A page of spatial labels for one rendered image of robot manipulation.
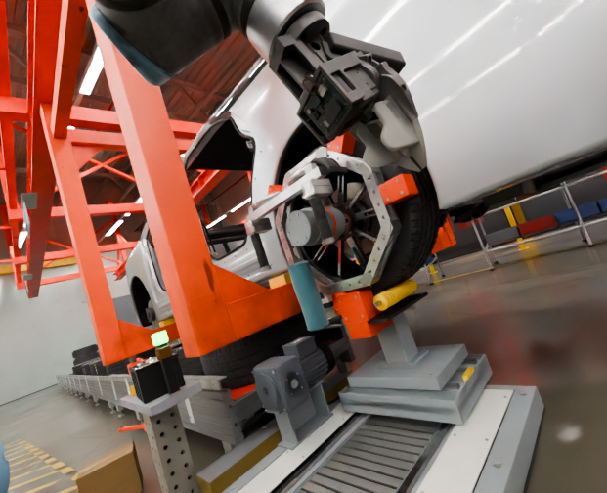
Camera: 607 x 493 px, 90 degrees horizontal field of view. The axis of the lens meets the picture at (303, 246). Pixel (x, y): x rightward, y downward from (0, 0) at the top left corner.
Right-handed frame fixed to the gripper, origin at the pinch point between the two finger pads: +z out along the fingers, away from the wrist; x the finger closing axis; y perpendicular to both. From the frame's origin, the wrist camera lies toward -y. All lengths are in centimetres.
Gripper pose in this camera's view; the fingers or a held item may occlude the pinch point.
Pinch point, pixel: (418, 158)
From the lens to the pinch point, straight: 40.6
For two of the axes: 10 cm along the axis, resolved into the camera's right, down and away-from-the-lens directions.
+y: -6.7, 5.5, -4.9
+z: 6.5, 7.6, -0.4
